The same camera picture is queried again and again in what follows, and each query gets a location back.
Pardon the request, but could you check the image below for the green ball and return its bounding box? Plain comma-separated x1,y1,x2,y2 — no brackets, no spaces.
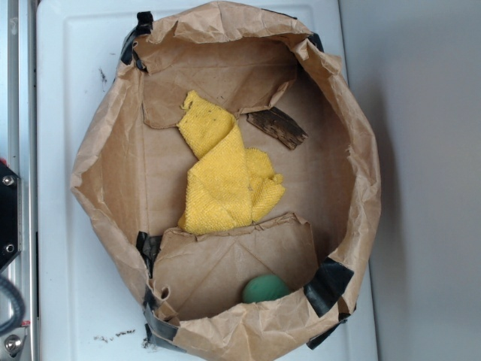
242,275,291,303

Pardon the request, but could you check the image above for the yellow terry cloth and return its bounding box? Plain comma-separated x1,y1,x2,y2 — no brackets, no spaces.
177,90,286,235

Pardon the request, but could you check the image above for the dark wooden block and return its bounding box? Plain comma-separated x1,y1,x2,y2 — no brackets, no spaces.
247,107,308,150

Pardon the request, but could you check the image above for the aluminium frame rail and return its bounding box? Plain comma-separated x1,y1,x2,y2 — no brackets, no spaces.
1,1,41,360

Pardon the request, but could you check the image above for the black metal bracket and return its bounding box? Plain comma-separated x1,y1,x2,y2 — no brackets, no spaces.
0,162,20,272

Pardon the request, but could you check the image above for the black corrugated cable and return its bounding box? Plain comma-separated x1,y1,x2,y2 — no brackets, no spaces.
0,277,26,334

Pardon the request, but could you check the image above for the brown paper bag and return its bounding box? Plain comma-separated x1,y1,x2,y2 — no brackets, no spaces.
71,2,381,360

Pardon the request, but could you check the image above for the white plastic tray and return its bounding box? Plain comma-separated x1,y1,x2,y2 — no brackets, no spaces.
35,0,380,361

